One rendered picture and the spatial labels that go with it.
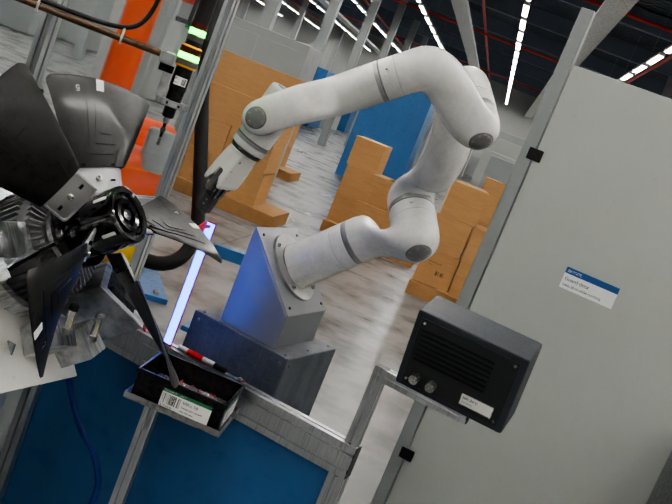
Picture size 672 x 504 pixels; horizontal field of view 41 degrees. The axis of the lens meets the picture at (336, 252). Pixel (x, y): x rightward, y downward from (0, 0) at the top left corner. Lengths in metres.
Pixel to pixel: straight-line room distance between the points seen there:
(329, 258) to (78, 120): 0.76
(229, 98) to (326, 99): 8.01
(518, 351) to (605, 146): 1.59
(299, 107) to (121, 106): 0.39
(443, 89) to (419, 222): 0.41
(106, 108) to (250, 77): 7.96
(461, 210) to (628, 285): 5.94
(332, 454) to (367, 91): 0.83
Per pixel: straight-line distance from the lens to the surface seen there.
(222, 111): 9.97
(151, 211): 2.07
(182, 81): 1.88
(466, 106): 1.97
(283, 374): 2.33
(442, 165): 2.13
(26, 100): 1.73
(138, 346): 2.35
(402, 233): 2.24
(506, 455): 3.55
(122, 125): 1.99
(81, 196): 1.82
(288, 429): 2.18
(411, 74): 1.94
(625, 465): 3.50
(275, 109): 1.92
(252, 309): 2.37
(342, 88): 1.96
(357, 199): 11.05
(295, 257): 2.39
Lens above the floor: 1.59
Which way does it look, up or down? 9 degrees down
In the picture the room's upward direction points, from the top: 22 degrees clockwise
